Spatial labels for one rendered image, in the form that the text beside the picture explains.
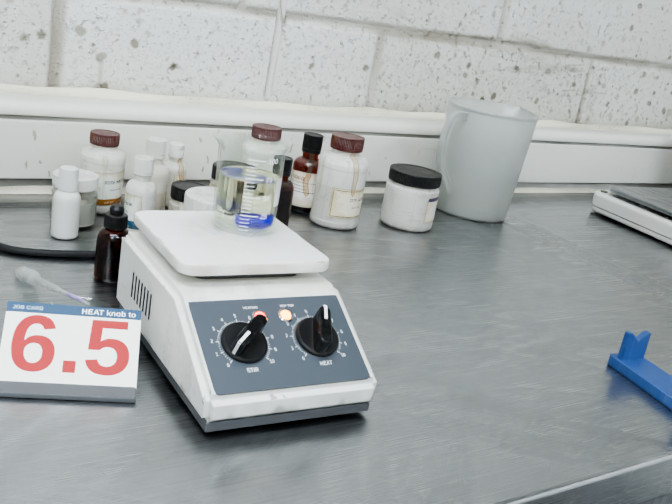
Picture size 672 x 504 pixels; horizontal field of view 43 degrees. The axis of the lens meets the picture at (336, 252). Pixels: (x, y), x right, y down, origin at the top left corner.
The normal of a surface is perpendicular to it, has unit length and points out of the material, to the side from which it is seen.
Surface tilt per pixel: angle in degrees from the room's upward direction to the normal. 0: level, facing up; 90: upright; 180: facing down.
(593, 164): 90
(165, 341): 90
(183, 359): 90
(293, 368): 30
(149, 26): 90
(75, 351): 40
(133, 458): 0
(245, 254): 0
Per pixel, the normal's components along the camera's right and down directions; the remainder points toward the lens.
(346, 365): 0.39, -0.63
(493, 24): 0.55, 0.35
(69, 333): 0.26, -0.50
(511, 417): 0.17, -0.94
